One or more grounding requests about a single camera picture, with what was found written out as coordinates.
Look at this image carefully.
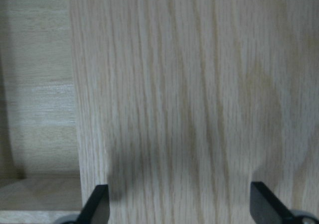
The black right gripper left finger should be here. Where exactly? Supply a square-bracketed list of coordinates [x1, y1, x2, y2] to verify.
[75, 184, 110, 224]

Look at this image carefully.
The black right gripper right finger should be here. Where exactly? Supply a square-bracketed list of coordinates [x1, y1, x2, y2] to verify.
[250, 182, 301, 224]

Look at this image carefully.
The wooden drawer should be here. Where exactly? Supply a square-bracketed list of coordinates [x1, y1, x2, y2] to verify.
[0, 0, 82, 224]

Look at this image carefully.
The light wooden drawer cabinet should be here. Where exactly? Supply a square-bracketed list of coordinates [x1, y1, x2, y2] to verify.
[69, 0, 319, 224]

